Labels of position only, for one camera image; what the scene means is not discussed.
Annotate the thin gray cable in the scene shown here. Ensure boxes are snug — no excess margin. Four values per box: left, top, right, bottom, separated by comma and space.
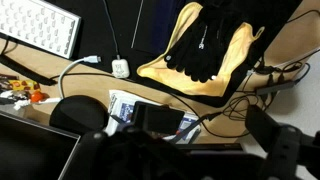
103, 0, 122, 61

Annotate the dark blue notebook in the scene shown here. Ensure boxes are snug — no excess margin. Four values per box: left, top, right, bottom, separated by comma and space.
130, 0, 188, 56

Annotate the gray USB hub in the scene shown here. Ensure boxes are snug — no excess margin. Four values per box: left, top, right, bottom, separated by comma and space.
255, 80, 298, 96

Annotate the white USB cable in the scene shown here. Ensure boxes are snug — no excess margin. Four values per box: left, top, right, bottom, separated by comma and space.
57, 54, 102, 100

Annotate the yellow towel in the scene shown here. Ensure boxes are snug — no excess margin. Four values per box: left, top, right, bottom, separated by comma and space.
136, 1, 266, 98

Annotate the white keyboard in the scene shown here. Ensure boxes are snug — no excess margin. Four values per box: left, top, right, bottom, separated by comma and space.
0, 0, 82, 60

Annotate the black round pouch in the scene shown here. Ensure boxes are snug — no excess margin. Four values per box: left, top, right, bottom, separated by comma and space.
49, 95, 109, 136

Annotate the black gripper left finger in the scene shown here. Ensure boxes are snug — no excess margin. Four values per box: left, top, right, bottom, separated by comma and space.
61, 101, 148, 180

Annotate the large black monitor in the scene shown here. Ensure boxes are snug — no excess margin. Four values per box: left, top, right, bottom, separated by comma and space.
0, 109, 82, 180

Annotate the small orange toy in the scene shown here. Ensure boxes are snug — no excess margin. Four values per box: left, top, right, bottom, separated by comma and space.
29, 90, 46, 104

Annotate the black cable tangle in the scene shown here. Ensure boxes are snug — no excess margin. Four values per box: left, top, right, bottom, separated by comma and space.
222, 56, 313, 138

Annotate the black ridged stick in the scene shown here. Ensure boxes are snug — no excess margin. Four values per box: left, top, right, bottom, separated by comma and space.
0, 54, 58, 87

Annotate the small black box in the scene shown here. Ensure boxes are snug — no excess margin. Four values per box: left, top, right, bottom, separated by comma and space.
143, 101, 185, 135

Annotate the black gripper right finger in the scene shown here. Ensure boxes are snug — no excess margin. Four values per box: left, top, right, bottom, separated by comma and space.
245, 105, 304, 180

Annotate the white earbuds case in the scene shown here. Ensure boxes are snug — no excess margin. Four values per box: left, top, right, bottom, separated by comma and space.
111, 58, 130, 79

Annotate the black desk mat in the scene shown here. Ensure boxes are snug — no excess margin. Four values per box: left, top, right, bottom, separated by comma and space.
0, 0, 304, 108

